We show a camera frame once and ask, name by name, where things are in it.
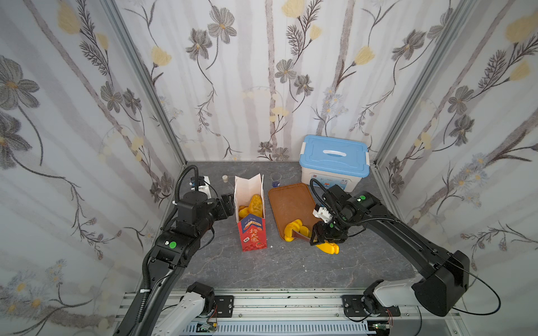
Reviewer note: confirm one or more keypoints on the yellow steel kitchen tongs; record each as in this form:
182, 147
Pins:
329, 248

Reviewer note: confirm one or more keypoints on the small yellow bread roll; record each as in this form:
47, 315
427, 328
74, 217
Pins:
291, 229

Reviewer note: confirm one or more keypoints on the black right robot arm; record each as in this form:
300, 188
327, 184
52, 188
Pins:
443, 276

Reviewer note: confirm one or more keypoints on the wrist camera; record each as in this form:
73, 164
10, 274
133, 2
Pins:
203, 185
322, 213

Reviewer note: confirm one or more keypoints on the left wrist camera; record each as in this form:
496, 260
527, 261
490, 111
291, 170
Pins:
203, 185

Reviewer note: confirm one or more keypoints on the brown wooden tray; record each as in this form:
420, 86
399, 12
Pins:
293, 203

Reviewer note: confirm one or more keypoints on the aluminium frame rail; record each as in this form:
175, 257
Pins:
321, 311

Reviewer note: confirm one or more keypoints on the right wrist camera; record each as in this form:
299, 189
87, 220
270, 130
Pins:
322, 213

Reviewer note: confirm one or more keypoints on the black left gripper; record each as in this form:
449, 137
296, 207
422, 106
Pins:
227, 205

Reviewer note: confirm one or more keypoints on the blue lid storage box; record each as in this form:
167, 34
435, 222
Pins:
334, 162

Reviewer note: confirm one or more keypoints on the red paper gift bag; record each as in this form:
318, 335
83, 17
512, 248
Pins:
252, 229

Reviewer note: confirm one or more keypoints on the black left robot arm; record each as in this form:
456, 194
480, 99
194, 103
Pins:
193, 214

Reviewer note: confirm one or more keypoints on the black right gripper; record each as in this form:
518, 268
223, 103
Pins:
321, 231

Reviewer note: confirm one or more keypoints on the yellow ridged bread roll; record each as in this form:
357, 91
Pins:
256, 206

